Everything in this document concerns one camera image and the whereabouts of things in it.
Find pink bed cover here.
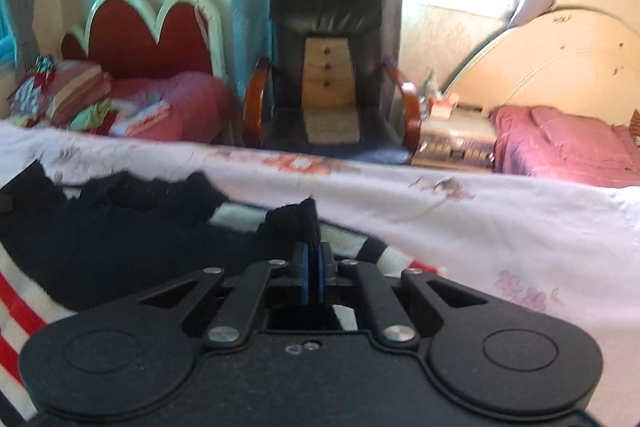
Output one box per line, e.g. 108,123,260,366
106,71,234,144

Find pump lotion bottle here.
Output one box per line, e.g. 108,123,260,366
422,74,442,106

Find black leather armchair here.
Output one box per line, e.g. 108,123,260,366
242,0,422,166

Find shiny patterned bundle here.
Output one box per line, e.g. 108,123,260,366
7,55,59,116

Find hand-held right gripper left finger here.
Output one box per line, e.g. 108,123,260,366
129,242,310,351

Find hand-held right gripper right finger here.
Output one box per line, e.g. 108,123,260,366
316,242,494,351

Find striped knit sweater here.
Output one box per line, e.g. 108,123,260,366
0,159,442,427

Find cream round headboard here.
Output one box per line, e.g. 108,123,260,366
442,9,640,128

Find wooden nightstand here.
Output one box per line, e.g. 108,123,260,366
410,101,499,174

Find floral white bed sheet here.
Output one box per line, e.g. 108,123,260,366
0,119,640,427

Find folded colourful clothes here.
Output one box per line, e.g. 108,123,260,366
69,99,172,138

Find red scalloped headboard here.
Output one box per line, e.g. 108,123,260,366
60,0,229,82

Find striped pink pillow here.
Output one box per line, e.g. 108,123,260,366
49,59,114,126

